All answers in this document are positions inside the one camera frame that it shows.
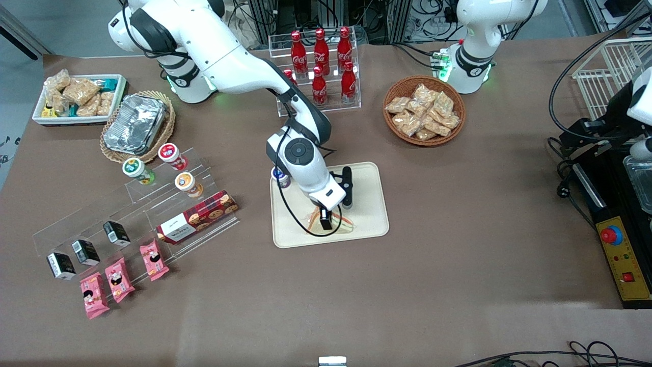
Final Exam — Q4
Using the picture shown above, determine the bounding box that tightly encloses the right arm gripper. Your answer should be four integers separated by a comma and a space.
306, 176, 347, 231

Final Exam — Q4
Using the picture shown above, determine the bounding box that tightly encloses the triangle sandwich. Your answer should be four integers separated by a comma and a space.
305, 206, 356, 235

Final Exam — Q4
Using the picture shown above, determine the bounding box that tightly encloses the cream plastic tray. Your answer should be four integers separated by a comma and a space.
269, 162, 390, 249

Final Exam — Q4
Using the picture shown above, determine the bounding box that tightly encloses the clear acrylic bottle rack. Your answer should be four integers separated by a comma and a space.
268, 27, 361, 118

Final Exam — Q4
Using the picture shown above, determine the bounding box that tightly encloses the red plaid cookie box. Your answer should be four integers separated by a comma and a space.
156, 190, 239, 244

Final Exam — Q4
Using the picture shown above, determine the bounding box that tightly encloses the orange gum jar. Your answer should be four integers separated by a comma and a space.
175, 172, 203, 198

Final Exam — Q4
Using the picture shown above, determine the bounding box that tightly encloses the round wicker basket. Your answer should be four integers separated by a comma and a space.
383, 75, 466, 147

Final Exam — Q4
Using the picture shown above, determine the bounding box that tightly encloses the red gum jar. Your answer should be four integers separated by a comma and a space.
158, 143, 188, 171

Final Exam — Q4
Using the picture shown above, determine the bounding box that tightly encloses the clear acrylic stepped shelf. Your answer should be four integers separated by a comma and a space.
32, 148, 240, 266

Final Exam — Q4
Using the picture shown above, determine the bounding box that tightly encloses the pink snack packet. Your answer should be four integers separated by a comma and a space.
105, 257, 135, 303
80, 272, 110, 320
140, 240, 170, 282

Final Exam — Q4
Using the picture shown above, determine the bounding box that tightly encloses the oval wicker basket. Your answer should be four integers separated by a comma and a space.
100, 91, 176, 164

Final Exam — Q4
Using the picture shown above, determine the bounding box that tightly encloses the green gum jar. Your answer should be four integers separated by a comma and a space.
122, 158, 155, 185

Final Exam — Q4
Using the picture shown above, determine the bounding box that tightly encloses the beige crumpled cloth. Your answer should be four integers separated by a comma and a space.
224, 8, 261, 51

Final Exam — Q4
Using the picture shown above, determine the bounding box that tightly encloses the small black white box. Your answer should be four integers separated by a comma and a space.
47, 252, 77, 280
72, 240, 100, 266
103, 221, 131, 248

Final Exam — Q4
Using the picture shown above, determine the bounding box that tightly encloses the aluminium foil container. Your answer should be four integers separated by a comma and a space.
104, 94, 169, 155

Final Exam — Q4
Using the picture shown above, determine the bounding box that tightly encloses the white rectangular bin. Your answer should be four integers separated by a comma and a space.
32, 74, 128, 127

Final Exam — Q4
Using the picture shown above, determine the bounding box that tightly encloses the black machine base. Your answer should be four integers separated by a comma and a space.
559, 118, 652, 225

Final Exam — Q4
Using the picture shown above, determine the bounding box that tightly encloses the yellow control panel box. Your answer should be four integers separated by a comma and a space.
593, 214, 652, 309

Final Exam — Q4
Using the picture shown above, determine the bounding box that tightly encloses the clear plastic container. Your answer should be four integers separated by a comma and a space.
622, 155, 652, 215

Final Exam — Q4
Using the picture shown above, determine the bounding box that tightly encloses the white black machine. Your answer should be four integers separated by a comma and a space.
606, 66, 652, 164

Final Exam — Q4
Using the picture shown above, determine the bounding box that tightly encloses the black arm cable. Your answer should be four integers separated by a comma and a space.
274, 120, 343, 239

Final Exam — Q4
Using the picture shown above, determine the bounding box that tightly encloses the aluminium frame with cables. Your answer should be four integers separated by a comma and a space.
247, 0, 413, 45

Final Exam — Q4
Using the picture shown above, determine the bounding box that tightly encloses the black cable with plug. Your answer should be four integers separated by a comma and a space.
548, 137, 602, 225

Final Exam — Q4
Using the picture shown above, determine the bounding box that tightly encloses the thick black cable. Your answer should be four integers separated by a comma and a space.
548, 13, 652, 139

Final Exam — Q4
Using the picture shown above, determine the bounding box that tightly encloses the black floor cable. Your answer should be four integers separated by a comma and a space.
453, 340, 652, 367

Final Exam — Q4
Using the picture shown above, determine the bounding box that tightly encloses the white wire basket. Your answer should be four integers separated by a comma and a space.
572, 37, 652, 120

